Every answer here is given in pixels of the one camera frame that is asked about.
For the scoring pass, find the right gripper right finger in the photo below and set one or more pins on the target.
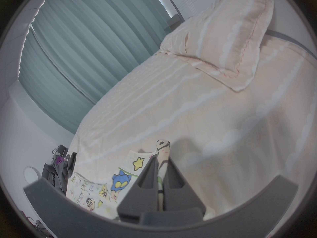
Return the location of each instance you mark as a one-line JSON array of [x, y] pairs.
[[180, 197]]

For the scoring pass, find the bed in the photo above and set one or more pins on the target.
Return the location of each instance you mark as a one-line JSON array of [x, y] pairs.
[[198, 108]]

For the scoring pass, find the white printed pyjama top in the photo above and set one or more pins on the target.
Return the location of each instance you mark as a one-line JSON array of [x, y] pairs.
[[118, 182]]

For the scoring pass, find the purple satin garment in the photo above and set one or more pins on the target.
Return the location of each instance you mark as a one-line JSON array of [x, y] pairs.
[[59, 160]]

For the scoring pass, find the blue-green curtain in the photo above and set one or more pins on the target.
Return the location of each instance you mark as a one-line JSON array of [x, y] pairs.
[[57, 88], [99, 33]]

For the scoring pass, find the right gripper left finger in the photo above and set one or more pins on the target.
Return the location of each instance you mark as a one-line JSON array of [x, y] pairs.
[[143, 194]]

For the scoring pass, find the grey bedside table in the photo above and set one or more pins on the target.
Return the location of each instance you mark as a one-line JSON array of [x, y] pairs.
[[173, 21]]

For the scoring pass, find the black shirt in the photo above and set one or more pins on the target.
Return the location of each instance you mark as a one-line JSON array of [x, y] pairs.
[[57, 177]]

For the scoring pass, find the pale pink striped pillow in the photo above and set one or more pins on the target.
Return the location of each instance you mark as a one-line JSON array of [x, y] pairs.
[[223, 41]]

